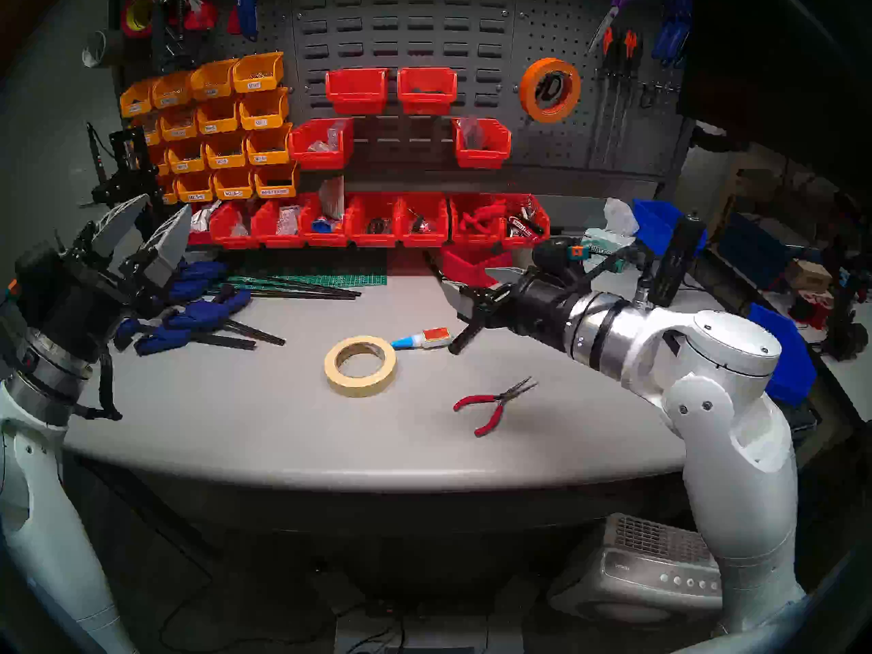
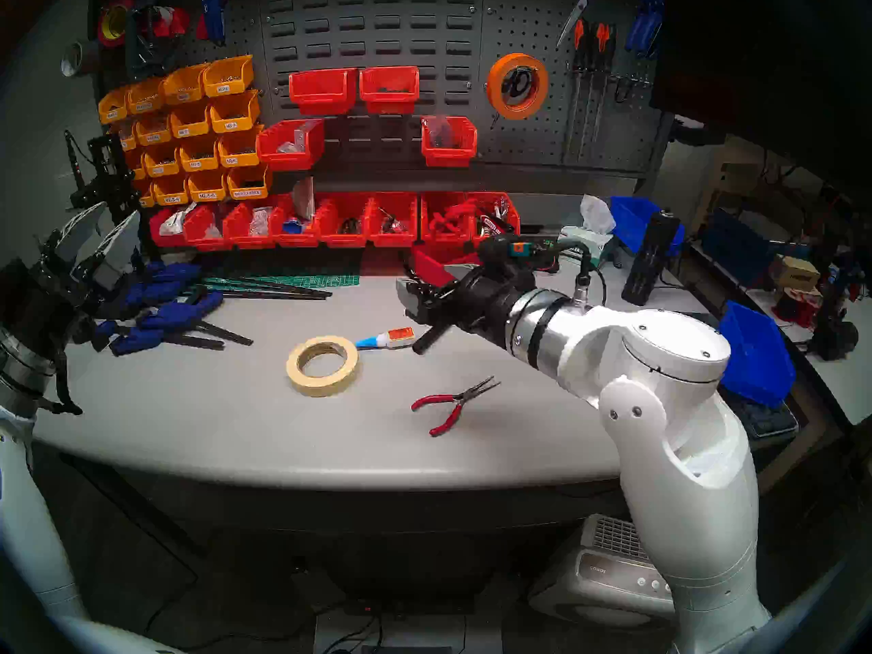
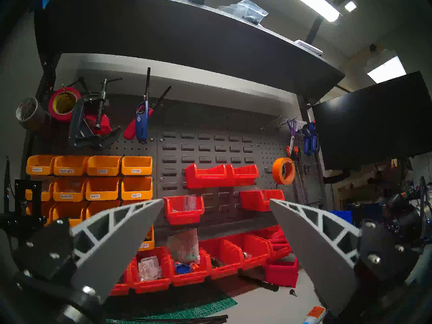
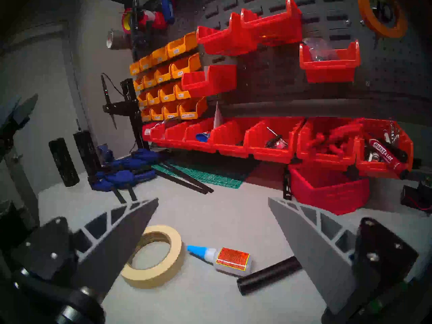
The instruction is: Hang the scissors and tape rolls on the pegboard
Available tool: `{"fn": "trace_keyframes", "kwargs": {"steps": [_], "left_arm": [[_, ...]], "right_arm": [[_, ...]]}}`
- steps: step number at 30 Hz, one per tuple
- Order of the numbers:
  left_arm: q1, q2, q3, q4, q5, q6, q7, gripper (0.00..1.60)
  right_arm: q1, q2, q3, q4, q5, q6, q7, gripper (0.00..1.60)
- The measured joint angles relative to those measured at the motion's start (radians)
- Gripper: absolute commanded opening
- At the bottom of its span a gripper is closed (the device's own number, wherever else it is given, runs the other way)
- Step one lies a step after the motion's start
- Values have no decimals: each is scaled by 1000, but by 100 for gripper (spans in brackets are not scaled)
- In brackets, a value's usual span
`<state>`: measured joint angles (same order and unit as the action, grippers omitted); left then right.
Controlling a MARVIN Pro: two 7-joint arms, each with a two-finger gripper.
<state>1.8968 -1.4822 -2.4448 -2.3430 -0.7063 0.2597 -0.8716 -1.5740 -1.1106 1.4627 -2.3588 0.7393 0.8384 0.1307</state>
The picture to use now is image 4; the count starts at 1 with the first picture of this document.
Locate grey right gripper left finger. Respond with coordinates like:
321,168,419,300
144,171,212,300
10,198,159,297

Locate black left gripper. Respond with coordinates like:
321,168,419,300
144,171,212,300
0,94,38,162

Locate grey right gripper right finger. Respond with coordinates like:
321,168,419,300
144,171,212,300
268,197,419,315

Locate beige masking tape roll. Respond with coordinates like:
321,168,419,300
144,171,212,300
121,225,186,289

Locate orange tape roll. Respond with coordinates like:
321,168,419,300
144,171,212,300
358,0,409,38

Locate red tape roll yellow core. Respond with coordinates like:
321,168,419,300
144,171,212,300
121,8,136,35

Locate white room door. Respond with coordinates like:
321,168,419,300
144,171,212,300
0,25,85,206

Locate black cylindrical rod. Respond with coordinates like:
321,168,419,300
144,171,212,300
236,256,302,296

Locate small red loose bin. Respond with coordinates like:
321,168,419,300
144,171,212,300
289,163,371,215

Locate black perforated cylinder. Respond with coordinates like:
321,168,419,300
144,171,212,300
73,130,102,177
48,138,80,188

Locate black marker pen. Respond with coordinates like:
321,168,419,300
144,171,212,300
283,168,293,201

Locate white glue bottle orange label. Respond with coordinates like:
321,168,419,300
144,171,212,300
187,245,252,276

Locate red plastic parts bin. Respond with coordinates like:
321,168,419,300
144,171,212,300
240,0,303,47
354,119,414,180
300,40,361,83
209,117,268,158
244,117,306,164
150,121,173,145
196,12,260,56
181,64,238,98
164,119,197,149
297,117,363,167
142,122,159,142
184,117,220,154

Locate black tool stand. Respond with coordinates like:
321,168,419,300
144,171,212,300
103,79,150,150

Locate black red marker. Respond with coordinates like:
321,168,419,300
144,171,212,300
368,139,410,179

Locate green cutting mat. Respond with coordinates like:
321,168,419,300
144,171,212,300
152,155,258,189

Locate black metal spring clamp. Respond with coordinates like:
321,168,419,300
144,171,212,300
130,0,153,62

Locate red white plastic tool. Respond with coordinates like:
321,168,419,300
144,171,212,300
142,9,168,31

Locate clear plastic bag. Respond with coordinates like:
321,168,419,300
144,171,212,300
213,102,224,130

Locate blue long-nose lighter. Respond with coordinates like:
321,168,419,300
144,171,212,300
161,0,176,25

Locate grey duct tape roll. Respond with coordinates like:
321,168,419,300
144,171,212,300
106,30,133,51

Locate dark grey pegboard wall panel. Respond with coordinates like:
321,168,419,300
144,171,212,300
121,0,432,125

